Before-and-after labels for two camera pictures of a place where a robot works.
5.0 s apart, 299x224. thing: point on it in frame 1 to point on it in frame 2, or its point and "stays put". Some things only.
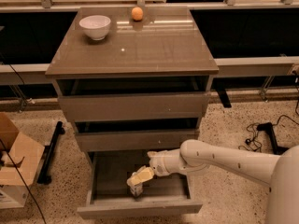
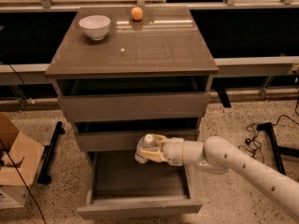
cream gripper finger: [162, 155] to [160, 139]
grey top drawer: [135, 106] stays put
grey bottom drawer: [108, 192] stays put
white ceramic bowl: [96, 26] stays put
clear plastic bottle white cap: [136, 189] to [148, 142]
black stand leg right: [267, 126] stays put
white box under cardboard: [13, 196] stays put
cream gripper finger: [144, 174] to [152, 155]
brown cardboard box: [25, 152] stays put
